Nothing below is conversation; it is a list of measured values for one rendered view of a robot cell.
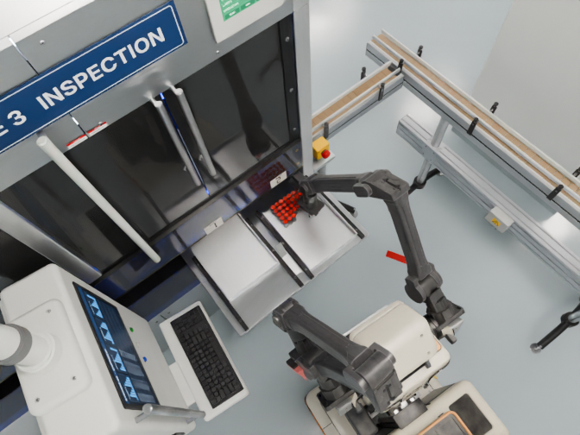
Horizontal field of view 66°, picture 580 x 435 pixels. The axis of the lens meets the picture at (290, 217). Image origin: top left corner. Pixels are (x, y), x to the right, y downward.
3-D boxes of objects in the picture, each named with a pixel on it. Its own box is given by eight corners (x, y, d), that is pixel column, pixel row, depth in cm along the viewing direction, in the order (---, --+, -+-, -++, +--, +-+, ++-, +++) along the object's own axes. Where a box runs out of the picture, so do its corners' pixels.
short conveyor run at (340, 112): (301, 162, 216) (299, 144, 201) (281, 142, 221) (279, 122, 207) (403, 90, 231) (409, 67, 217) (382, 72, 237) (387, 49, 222)
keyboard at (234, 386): (170, 323, 190) (168, 321, 188) (199, 305, 192) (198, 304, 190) (213, 409, 174) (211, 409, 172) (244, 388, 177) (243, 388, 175)
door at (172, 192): (101, 271, 158) (-10, 192, 105) (209, 196, 168) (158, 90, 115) (102, 273, 158) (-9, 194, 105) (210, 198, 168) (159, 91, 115)
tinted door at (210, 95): (210, 196, 169) (159, 89, 115) (298, 134, 178) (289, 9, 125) (211, 197, 168) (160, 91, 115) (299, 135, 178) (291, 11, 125)
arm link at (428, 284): (435, 309, 143) (445, 299, 145) (422, 283, 140) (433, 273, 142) (415, 304, 151) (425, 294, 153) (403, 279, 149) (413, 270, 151)
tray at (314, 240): (262, 216, 200) (261, 212, 197) (307, 184, 206) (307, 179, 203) (310, 272, 188) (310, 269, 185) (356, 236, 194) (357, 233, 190)
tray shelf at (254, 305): (178, 251, 197) (177, 249, 196) (300, 164, 213) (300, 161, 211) (241, 337, 180) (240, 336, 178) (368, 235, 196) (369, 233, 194)
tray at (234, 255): (185, 243, 197) (184, 240, 194) (234, 209, 203) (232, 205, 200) (230, 301, 184) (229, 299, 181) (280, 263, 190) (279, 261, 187)
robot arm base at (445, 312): (438, 332, 143) (466, 312, 145) (427, 312, 141) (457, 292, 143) (422, 323, 151) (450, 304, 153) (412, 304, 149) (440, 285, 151)
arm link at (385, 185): (387, 187, 125) (410, 170, 129) (355, 182, 136) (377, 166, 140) (425, 307, 143) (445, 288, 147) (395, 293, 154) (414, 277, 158)
